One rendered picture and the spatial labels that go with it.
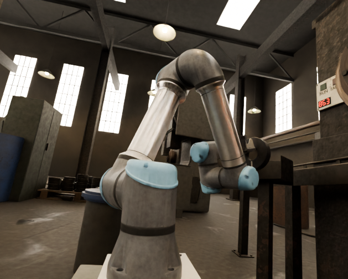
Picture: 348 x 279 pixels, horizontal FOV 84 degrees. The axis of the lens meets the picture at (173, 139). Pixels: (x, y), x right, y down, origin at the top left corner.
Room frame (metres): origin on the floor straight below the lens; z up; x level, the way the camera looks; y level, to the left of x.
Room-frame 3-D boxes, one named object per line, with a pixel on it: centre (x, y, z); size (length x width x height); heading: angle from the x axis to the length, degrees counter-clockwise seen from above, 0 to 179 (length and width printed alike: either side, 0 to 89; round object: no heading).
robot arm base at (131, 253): (0.44, 0.03, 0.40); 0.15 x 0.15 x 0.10
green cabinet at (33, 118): (3.12, 2.28, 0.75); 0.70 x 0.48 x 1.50; 8
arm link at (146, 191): (0.45, 0.04, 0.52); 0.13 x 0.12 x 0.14; 36
